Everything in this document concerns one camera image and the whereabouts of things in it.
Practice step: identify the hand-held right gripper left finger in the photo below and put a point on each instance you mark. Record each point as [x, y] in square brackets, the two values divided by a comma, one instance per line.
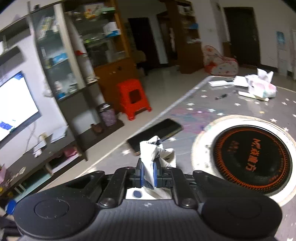
[141, 176]

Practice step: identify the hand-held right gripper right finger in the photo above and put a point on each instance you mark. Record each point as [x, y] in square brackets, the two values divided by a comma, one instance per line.
[155, 176]

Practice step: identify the white polka dot garment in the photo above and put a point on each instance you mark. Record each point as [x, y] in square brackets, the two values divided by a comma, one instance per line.
[148, 150]

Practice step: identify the black smartphone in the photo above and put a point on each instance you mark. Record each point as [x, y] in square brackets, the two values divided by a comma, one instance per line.
[157, 132]

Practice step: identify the patterned purple bin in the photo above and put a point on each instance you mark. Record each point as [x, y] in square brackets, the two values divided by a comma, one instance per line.
[107, 115]

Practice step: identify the grey star-print table cover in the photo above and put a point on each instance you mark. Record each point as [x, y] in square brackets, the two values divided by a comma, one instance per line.
[185, 111]

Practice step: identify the red plastic stool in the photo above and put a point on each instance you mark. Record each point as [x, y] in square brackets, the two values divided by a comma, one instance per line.
[129, 85]

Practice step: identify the round built-in induction cooktop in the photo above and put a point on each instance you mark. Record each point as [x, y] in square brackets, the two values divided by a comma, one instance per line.
[249, 157]

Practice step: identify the small black object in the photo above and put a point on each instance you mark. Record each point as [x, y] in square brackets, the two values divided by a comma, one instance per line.
[220, 96]

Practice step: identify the wooden glass display cabinet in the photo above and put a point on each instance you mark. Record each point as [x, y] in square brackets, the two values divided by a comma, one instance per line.
[111, 71]

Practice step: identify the white remote control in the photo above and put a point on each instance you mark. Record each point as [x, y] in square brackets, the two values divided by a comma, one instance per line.
[217, 83]

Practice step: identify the dark low television stand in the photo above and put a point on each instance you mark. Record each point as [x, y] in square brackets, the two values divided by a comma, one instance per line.
[27, 162]

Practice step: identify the wooden open shelf unit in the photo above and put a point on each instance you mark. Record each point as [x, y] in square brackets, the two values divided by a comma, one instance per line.
[192, 60]

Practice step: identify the thin white book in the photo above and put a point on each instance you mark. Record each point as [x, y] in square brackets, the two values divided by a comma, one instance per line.
[252, 95]

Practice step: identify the white paper box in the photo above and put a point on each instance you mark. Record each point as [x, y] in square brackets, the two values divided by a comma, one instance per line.
[240, 81]

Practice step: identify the patterned child sofa chair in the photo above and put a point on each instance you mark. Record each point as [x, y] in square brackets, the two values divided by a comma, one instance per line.
[222, 67]

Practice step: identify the pastel tissue pack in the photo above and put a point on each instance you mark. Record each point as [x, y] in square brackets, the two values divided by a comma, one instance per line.
[263, 89]

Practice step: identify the white hanging cloth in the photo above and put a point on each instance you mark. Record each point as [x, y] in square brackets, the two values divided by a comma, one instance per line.
[171, 38]

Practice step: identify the tall white roll red band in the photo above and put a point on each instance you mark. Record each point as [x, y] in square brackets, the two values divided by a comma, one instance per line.
[81, 46]

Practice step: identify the flat screen television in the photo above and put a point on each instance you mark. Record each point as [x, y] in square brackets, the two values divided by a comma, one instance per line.
[16, 104]

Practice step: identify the dark wooden door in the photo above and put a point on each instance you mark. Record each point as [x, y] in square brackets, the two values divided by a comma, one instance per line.
[242, 34]

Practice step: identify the dark wall shelf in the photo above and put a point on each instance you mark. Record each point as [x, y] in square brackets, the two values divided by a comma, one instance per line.
[16, 29]
[11, 55]

